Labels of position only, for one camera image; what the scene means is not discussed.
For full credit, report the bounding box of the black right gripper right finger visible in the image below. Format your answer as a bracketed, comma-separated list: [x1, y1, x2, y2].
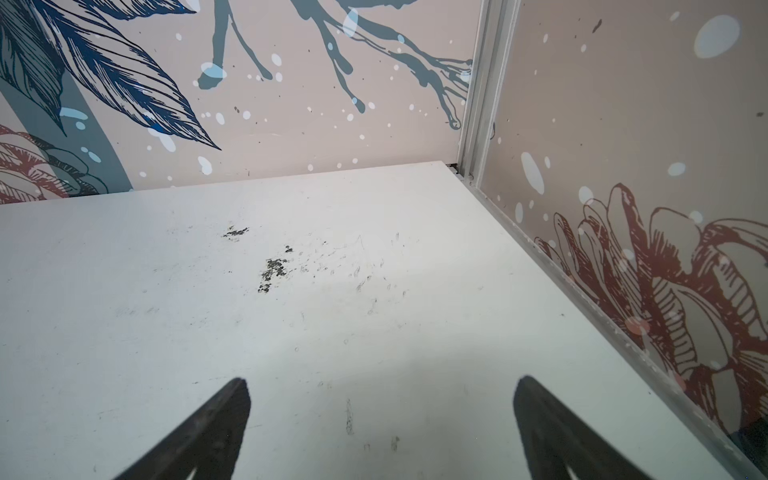
[512, 376, 650, 480]

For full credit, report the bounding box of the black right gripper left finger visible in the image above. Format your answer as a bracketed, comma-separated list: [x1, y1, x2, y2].
[118, 378, 251, 480]

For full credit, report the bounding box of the aluminium corner frame post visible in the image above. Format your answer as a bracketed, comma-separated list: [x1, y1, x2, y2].
[458, 0, 522, 186]

